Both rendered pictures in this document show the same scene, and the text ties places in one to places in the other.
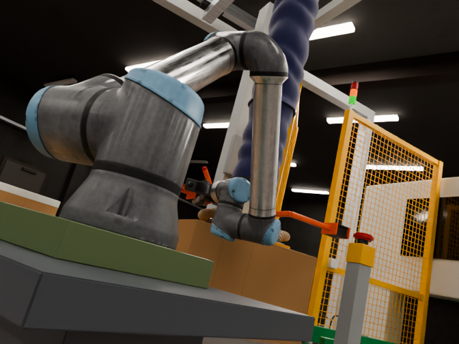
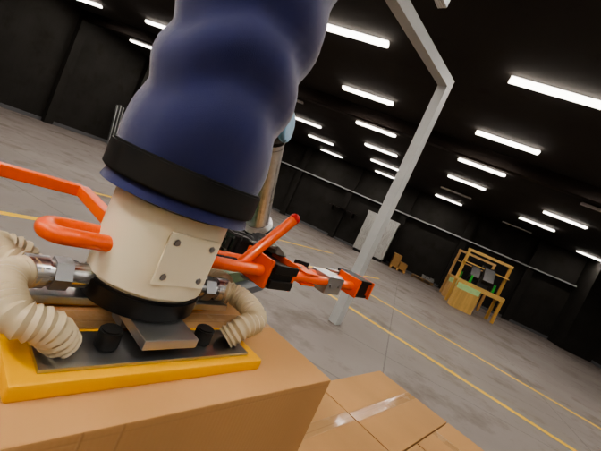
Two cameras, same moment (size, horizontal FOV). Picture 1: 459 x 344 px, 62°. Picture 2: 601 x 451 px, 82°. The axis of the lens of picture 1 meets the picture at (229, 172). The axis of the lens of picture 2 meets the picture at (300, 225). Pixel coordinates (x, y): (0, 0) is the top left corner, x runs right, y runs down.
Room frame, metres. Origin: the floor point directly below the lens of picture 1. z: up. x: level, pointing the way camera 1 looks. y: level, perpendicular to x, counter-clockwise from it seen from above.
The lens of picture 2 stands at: (2.28, -0.15, 1.24)
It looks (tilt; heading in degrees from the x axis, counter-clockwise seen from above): 4 degrees down; 157
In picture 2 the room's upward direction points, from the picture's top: 24 degrees clockwise
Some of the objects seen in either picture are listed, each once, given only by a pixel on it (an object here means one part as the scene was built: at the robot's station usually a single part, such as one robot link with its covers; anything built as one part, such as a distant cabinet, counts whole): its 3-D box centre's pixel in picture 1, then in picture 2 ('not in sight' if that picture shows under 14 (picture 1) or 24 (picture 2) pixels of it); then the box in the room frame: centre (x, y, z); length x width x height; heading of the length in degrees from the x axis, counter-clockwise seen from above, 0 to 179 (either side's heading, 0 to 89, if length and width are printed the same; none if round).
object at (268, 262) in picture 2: (199, 194); (268, 268); (1.62, 0.10, 1.08); 0.10 x 0.08 x 0.06; 27
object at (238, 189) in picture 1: (233, 191); not in sight; (1.34, -0.03, 1.07); 0.12 x 0.09 x 0.10; 26
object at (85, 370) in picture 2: not in sight; (157, 344); (1.81, -0.08, 0.97); 0.34 x 0.10 x 0.05; 117
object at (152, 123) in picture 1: (150, 129); not in sight; (0.64, 0.15, 0.99); 0.17 x 0.15 x 0.18; 62
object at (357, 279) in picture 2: not in sight; (354, 285); (1.46, 0.41, 1.08); 0.08 x 0.07 x 0.05; 117
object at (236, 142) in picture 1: (240, 158); not in sight; (2.70, -0.05, 1.62); 0.20 x 0.05 x 0.30; 116
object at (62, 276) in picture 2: not in sight; (142, 285); (1.73, -0.12, 1.01); 0.34 x 0.25 x 0.06; 117
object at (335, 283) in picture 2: not in sight; (325, 280); (1.52, 0.29, 1.07); 0.07 x 0.07 x 0.04; 27
